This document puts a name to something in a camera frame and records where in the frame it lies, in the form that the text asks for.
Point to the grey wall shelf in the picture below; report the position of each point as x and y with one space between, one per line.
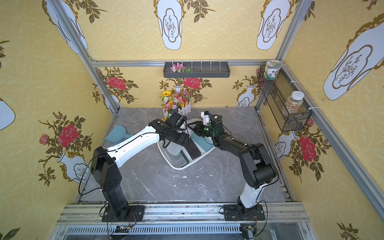
200 69

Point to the right circuit board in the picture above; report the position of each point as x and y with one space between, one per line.
248 233

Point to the jar with patterned label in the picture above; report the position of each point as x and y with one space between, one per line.
272 69

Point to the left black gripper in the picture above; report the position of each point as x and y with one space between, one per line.
182 139

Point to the circuit board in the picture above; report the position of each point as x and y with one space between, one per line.
248 233
122 229

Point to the white storage box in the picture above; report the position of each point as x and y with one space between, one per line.
162 147

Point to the black pencil case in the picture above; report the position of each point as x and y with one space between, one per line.
192 149

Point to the clear plastic pencil case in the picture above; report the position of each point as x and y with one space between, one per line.
173 148

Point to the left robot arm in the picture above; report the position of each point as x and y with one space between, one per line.
106 163

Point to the clear jar white lid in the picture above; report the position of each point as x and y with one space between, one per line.
293 103

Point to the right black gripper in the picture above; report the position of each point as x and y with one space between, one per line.
201 129

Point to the black wire basket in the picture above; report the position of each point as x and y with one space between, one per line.
276 93

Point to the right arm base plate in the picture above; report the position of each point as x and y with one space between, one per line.
240 213

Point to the left circuit board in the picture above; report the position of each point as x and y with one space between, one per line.
122 229

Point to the flower pot with white fence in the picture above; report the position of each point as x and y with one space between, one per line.
173 101

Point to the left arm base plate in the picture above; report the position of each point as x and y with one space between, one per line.
132 214

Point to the teal translucent pencil case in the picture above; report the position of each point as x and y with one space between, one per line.
205 144

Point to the pink flowers on shelf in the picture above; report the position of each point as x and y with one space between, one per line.
179 68

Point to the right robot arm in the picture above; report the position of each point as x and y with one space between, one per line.
258 169

